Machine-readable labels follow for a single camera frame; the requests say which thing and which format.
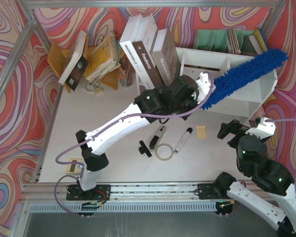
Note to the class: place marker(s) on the blue microfiber duster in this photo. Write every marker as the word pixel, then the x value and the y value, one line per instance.
pixel 247 72

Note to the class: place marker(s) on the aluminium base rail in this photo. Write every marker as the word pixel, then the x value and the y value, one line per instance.
pixel 123 198

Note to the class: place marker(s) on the stack of yellow books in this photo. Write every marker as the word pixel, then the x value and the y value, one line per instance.
pixel 103 59

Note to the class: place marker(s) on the black and white book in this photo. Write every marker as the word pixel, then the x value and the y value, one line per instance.
pixel 75 63

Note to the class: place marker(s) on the brown Fredonia book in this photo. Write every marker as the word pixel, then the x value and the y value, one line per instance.
pixel 144 43

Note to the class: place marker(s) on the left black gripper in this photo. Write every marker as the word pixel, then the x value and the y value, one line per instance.
pixel 196 99

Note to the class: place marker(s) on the white Mademoiselle book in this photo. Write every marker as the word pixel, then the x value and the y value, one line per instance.
pixel 127 44

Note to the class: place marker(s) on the yellow sticky note pad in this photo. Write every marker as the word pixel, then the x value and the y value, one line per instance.
pixel 201 131

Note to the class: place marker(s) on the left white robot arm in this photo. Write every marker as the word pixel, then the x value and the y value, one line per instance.
pixel 95 143

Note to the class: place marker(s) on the silver black pen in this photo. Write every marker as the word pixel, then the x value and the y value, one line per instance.
pixel 183 140

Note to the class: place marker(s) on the small white side shelf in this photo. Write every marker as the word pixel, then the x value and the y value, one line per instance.
pixel 140 86

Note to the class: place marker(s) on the white wooden bookshelf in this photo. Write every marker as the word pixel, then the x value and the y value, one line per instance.
pixel 244 102

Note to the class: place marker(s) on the blue yellow book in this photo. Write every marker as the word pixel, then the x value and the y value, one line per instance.
pixel 257 34

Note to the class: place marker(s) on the black binder clip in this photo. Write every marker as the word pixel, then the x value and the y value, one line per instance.
pixel 143 149

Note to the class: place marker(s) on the green desk organizer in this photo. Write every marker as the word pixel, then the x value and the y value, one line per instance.
pixel 217 41

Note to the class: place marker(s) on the grey Lonely Ones book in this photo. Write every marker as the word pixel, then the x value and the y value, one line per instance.
pixel 165 56

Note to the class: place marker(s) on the grey black stapler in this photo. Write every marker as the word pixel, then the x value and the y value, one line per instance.
pixel 157 138

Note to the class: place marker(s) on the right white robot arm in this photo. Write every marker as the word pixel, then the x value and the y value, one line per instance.
pixel 268 175

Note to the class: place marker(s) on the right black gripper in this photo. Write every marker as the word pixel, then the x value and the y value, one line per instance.
pixel 237 134

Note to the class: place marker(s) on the clear cup of pencils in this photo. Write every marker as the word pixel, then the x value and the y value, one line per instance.
pixel 125 72

